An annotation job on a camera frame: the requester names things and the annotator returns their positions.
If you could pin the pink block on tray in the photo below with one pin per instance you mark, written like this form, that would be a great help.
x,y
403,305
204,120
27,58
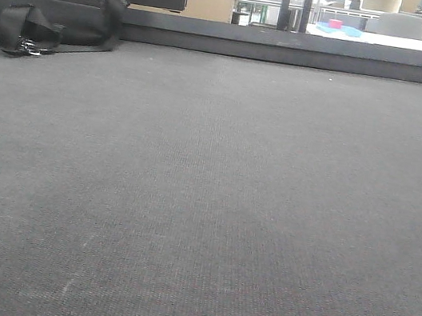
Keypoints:
x,y
335,23

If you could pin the light blue tray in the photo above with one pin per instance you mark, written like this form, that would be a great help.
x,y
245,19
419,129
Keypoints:
x,y
349,31

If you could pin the black vertical pole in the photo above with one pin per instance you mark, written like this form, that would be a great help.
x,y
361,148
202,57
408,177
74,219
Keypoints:
x,y
305,16

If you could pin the grey office chair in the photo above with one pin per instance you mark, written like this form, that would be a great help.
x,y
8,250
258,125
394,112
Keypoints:
x,y
394,24

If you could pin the black fabric bag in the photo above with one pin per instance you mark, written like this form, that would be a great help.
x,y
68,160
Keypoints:
x,y
37,27

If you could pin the black foam edge strip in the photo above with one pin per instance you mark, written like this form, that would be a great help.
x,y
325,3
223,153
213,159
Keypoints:
x,y
304,50

